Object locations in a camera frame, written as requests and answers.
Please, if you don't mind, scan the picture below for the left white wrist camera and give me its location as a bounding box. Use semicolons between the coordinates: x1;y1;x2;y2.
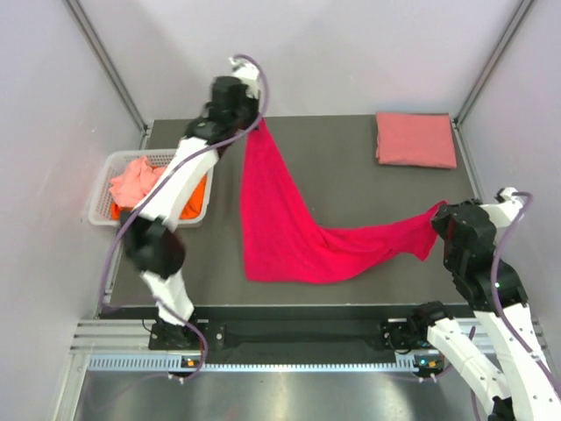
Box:
230;56;261;99

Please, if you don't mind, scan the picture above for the light pink t shirt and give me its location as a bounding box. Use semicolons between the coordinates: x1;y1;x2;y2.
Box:
109;156;166;209

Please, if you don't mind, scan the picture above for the white plastic basket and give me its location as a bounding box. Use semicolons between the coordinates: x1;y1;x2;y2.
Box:
88;149;214;228

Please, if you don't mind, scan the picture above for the orange t shirt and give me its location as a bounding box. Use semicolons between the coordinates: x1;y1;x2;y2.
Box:
110;176;207;220

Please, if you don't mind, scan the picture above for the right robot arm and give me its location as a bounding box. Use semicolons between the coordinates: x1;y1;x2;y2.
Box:
408;188;560;420

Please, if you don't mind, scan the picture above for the folded salmon pink t shirt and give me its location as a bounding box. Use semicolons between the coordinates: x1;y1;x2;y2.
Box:
375;112;457;169

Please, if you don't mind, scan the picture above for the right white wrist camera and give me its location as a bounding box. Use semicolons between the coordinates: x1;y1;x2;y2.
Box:
480;187;524;229

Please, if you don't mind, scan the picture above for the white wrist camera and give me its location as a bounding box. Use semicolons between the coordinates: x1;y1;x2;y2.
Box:
230;56;261;99
480;187;524;229

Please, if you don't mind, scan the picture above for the slotted cable duct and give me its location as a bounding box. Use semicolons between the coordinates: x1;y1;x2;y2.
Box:
88;353;444;373

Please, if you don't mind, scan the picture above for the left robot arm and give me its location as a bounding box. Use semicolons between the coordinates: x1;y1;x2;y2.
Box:
120;74;260;350

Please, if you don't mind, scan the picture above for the magenta t shirt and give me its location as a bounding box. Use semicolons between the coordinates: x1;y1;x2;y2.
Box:
240;121;444;284

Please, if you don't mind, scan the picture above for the aluminium frame rail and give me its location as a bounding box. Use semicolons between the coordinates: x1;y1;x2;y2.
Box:
453;0;536;127

